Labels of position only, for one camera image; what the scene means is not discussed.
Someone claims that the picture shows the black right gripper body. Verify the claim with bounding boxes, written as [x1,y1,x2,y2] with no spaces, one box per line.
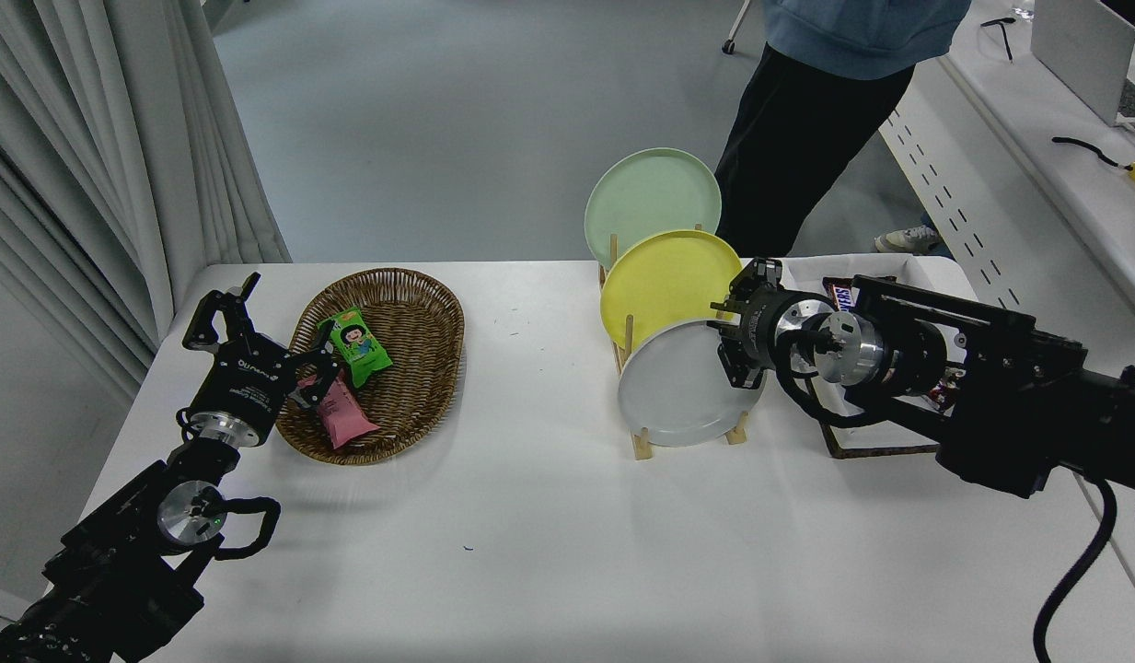
[740,285,799,369]

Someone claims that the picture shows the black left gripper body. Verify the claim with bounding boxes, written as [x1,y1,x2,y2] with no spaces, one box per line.
[190,345,297,443]

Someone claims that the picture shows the grey plate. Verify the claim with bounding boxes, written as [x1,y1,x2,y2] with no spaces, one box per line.
[618,319,769,448]

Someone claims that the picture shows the yellow plate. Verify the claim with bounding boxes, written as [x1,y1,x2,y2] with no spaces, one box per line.
[600,229,746,351]

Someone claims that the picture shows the pale green plate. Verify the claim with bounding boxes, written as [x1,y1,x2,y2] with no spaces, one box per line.
[584,147,722,270]

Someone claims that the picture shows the wooden plate rack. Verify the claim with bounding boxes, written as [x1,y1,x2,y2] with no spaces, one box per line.
[596,224,750,461]

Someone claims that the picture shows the green snack packet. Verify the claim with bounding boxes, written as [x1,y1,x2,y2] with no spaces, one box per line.
[317,307,393,389]

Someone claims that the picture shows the white tray with brown rim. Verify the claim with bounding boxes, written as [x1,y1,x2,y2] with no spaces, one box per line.
[775,255,978,459]

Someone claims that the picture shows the pink snack packet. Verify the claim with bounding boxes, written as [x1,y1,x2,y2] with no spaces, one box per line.
[295,368,380,450]

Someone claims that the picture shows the brown oval wicker basket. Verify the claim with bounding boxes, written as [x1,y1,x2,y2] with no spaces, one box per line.
[274,268,465,466]

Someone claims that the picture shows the grey-white sneaker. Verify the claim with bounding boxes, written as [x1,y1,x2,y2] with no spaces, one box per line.
[874,226,944,256]

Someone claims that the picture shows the office chair caster leg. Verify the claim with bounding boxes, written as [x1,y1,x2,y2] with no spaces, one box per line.
[722,0,754,54]

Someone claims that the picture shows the white pleated curtain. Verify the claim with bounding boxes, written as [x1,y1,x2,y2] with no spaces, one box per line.
[0,0,292,406]

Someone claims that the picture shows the white desk with slotted panel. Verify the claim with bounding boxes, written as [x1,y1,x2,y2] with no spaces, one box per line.
[880,0,1135,369]

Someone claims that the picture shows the black eyeglasses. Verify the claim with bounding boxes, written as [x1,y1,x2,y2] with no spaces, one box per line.
[980,16,1017,63]

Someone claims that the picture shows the silver laptop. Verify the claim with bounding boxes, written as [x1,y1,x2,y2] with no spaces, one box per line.
[1030,0,1135,128]

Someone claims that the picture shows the black cable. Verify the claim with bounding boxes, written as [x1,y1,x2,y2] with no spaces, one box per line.
[1051,136,1129,171]

